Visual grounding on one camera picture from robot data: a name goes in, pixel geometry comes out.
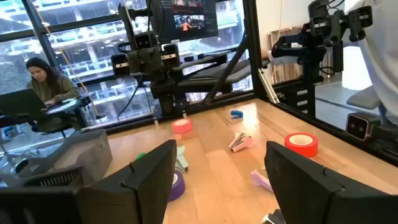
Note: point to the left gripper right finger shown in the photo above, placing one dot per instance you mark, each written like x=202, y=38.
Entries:
x=295, y=186

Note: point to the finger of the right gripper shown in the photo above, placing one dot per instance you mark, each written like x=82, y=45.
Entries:
x=120, y=64
x=171, y=56

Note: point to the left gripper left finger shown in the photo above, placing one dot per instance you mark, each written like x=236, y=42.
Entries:
x=140, y=186

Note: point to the green tape roll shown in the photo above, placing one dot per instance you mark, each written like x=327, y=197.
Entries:
x=140, y=155

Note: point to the black staple remover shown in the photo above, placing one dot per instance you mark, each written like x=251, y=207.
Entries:
x=277, y=216

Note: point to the purple tape roll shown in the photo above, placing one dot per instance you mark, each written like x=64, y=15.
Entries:
x=178, y=188

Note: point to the white staple remover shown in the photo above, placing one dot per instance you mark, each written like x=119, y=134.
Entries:
x=265, y=218

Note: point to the pink staple remover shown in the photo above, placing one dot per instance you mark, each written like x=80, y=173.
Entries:
x=241, y=143

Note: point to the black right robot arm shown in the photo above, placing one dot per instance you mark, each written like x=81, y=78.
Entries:
x=168, y=93

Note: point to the purple staple remover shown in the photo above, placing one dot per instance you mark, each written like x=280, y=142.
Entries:
x=260, y=180

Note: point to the red tape roll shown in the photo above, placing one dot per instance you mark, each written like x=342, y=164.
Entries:
x=301, y=149

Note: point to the pink tape roll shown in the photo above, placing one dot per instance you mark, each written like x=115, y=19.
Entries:
x=182, y=128

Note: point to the black laptop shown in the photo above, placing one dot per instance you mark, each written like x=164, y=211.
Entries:
x=186, y=18

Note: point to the grey plastic bin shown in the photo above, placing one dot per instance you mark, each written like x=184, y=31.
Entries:
x=84, y=152

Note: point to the black desk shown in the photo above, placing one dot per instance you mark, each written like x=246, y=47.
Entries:
x=66, y=105

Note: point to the person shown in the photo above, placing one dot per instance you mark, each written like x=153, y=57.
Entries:
x=49, y=84
x=382, y=46

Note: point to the silver aluminium bar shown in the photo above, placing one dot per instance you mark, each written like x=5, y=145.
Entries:
x=268, y=85

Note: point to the grey laptop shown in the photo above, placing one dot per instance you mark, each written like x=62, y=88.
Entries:
x=20, y=102

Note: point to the grey chair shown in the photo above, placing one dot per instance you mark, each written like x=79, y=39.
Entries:
x=363, y=99

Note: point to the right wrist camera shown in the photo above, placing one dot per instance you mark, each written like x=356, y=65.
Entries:
x=145, y=41

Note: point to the black table frame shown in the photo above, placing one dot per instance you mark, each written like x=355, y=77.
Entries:
x=253, y=46

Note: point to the small grey camera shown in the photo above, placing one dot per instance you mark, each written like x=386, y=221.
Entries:
x=360, y=126

